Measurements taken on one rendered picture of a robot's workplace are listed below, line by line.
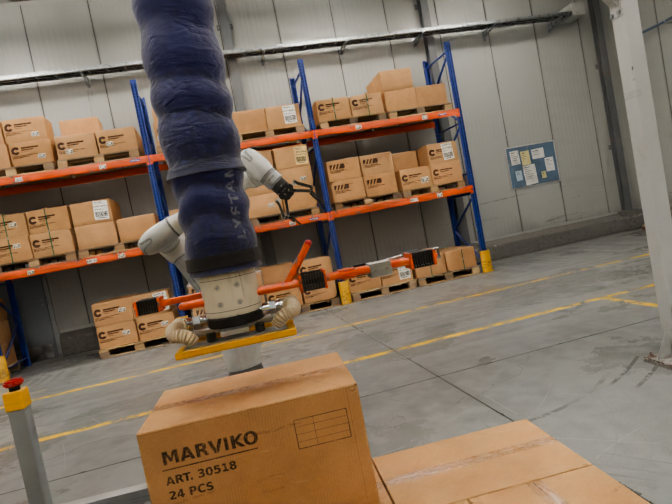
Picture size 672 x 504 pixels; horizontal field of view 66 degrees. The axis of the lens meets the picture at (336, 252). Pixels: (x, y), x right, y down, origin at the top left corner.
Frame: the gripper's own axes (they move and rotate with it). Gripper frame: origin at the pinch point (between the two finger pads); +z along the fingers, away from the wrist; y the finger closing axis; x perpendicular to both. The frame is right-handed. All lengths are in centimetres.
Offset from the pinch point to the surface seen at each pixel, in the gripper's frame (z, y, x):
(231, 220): -8, -20, -90
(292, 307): 21, -28, -89
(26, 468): -13, -144, -42
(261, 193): -131, -3, 633
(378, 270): 34, -3, -79
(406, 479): 85, -47, -73
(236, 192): -13, -13, -87
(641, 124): 119, 195, 105
